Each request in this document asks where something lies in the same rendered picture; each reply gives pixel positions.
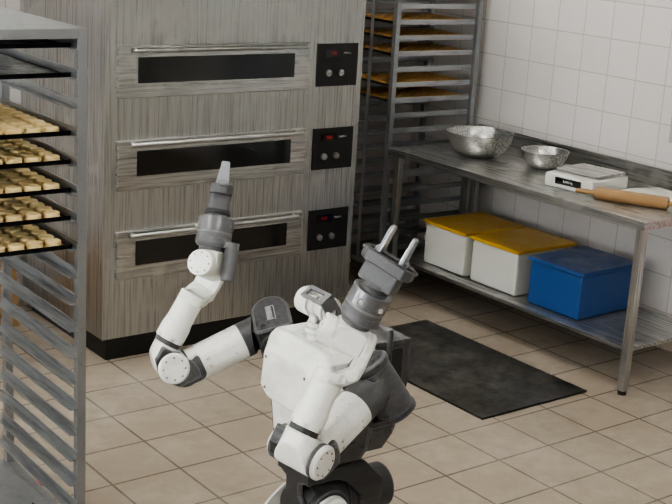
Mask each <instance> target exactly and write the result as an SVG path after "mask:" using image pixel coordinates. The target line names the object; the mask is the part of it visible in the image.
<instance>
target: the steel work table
mask: <svg viewBox="0 0 672 504"><path fill-rule="evenodd" d="M513 133H514V136H513V139H512V142H511V145H510V146H509V147H508V148H507V149H506V151H505V152H504V153H503V154H500V155H497V156H494V157H491V158H488V159H476V158H470V157H467V156H465V155H463V154H461V153H459V152H457V151H455V150H454V149H453V147H452V146H451V144H450V142H449V143H437V144H426V145H414V146H403V147H391V148H388V155H392V156H395V159H394V173H393V187H392V201H391V215H390V226H392V225H396V226H397V229H396V231H395V233H394V235H393V237H392V239H391V241H390V243H389V245H388V252H389V253H391V254H392V255H394V256H395V257H397V258H398V259H400V260H401V258H402V257H403V256H397V245H398V232H399V218H400V204H401V190H402V177H403V163H404V159H405V160H408V161H412V162H415V163H418V164H422V165H425V166H428V167H432V168H435V169H438V170H442V171H445V172H448V173H452V174H455V175H458V176H462V177H465V178H469V179H471V180H470V191H469V203H468V213H475V212H477V201H478V190H479V182H482V183H485V184H489V185H492V186H495V187H499V188H502V189H505V190H509V191H512V192H515V193H519V194H522V195H525V196H529V197H532V198H535V199H539V200H542V201H545V202H549V203H552V204H555V205H559V206H562V207H565V208H569V209H572V210H575V211H579V212H582V213H586V214H589V215H592V216H596V217H599V218H602V219H606V220H609V221H612V222H616V223H619V224H622V225H626V226H629V227H632V228H636V229H637V231H636V239H635V247H634V255H633V263H632V271H631V279H630V287H629V295H628V303H627V309H623V310H619V311H615V312H610V313H606V314H602V315H598V316H594V317H589V318H585V319H581V320H575V319H572V318H570V317H567V316H564V315H561V314H559V313H556V312H553V311H551V310H548V309H545V308H543V307H540V306H537V305H535V304H532V303H529V302H528V293H527V294H522V295H517V296H512V295H510V294H507V293H505V292H502V291H499V290H497V289H494V288H492V287H489V286H487V285H484V284H481V283H479V282H476V281H474V280H472V279H471V278H470V275H469V276H460V275H457V274H455V273H453V272H450V271H448V270H445V269H443V268H440V267H438V266H435V265H433V264H431V263H428V262H426V261H425V260H424V252H423V253H417V254H412V256H411V258H410V260H409V263H410V265H409V266H411V267H414V268H416V269H419V270H421V271H424V272H426V273H429V274H431V275H434V276H436V277H439V278H441V279H444V280H446V281H449V282H451V283H454V284H456V285H459V286H461V287H464V288H466V289H469V290H471V291H474V292H476V293H479V294H481V295H484V296H486V297H489V298H491V299H494V300H497V301H499V302H502V303H504V304H507V305H509V306H512V307H514V308H517V309H519V310H522V311H524V312H527V313H529V314H532V315H534V316H537V317H539V318H542V319H544V320H547V321H549V322H552V323H554V324H557V325H559V326H562V327H564V328H567V329H569V330H572V331H574V332H577V333H579V334H582V335H584V336H587V337H589V338H592V339H594V340H597V341H599V342H602V343H604V344H607V345H609V346H612V347H614V348H617V349H619V350H622V351H621V359H620V367H619V375H618V383H617V390H618V391H617V394H618V395H621V396H625V395H626V393H627V391H628V386H629V378H630V370H631V363H632V355H633V351H634V350H638V349H642V348H646V347H650V346H655V345H659V344H663V343H667V342H671V341H672V318H670V317H667V316H664V315H661V314H659V313H656V312H653V311H650V310H648V309H645V308H642V307H639V300H640V292H641V285H642V277H643V269H644V261H645V253H646V245H647V238H648V230H654V229H660V228H666V227H672V206H669V208H668V209H667V210H664V209H657V208H650V207H644V206H637V205H630V204H623V203H616V202H610V201H603V200H596V199H595V198H594V195H592V196H591V195H587V194H582V193H576V192H574V191H570V190H566V189H562V188H558V187H554V186H549V185H546V184H545V175H546V172H548V171H554V170H556V169H552V170H538V169H535V168H534V167H532V166H530V165H528V164H526V162H525V160H524V158H523V156H522V150H521V147H523V146H529V145H542V146H552V147H558V148H563V149H566V150H568V151H570V153H569V155H568V158H567V160H566V161H565V163H564V164H563V165H562V166H568V165H574V164H580V163H586V164H590V165H595V166H599V167H604V168H608V169H613V170H617V171H622V172H626V174H625V176H627V177H628V182H627V188H626V189H633V188H652V187H661V188H664V189H667V190H670V191H672V171H669V170H665V169H661V168H657V167H653V166H649V165H645V164H641V163H637V162H633V161H629V160H625V159H621V158H617V157H613V156H609V155H605V154H600V153H596V152H592V151H588V150H584V149H580V148H576V147H572V146H568V145H564V144H560V143H556V142H552V141H548V140H544V139H540V138H536V137H532V136H528V135H524V134H520V133H516V132H513Z"/></svg>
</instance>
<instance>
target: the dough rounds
mask: <svg viewBox="0 0 672 504"><path fill-rule="evenodd" d="M59 245H65V244H63V243H61V240H60V239H57V238H54V236H53V235H51V234H47V232H46V231H45V230H39V227H38V226H32V224H30V225H20V226H11V227H2V228H0V252H9V251H17V250H25V249H34V248H42V247H51V246H59Z"/></svg>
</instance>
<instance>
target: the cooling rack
mask: <svg viewBox="0 0 672 504"><path fill-rule="evenodd" d="M375 4H376V0H372V14H371V30H370V45H369V61H368V77H367V92H366V108H365V124H364V139H363V155H362V170H361V186H360V202H359V217H358V233H357V244H351V250H350V258H352V259H354V260H356V261H359V262H361V263H364V261H365V258H364V257H363V256H362V255H361V251H362V249H363V244H364V243H372V244H375V245H378V244H380V243H381V241H382V240H383V238H384V236H385V235H386V224H387V210H388V196H389V182H390V167H391V155H388V148H391V147H392V139H393V125H394V110H395V96H396V82H397V68H398V54H399V39H400V25H401V11H402V0H395V9H394V23H393V38H392V52H391V67H390V82H389V96H388V111H387V125H386V140H385V154H384V169H383V183H382V198H381V213H380V227H379V241H372V242H364V243H360V236H361V221H362V205H363V190H364V174H365V159H366V143H367V128H368V113H369V97H370V82H371V66H372V51H373V35H374V20H375ZM413 239H415V238H413V237H404V238H398V245H401V244H409V243H411V241H412V240H413ZM406 250H407V249H400V250H397V256H403V255H404V253H405V252H406ZM424 251H425V246H423V247H416V248H415V250H414V252H413V254H417V253H423V252H424Z"/></svg>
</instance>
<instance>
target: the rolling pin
mask: <svg viewBox="0 0 672 504"><path fill-rule="evenodd" d="M575 192H576V193H583V194H590V195H594V198H595V199H596V200H603V201H610V202H616V203H623V204H630V205H637V206H644V207H650V208H657V209H664V210H667V209H668V208H669V206H672V201H670V198H669V197H666V196H659V195H652V194H645V193H638V192H631V191H624V190H617V189H610V188H603V187H596V189H595V190H589V189H582V188H576V190H575Z"/></svg>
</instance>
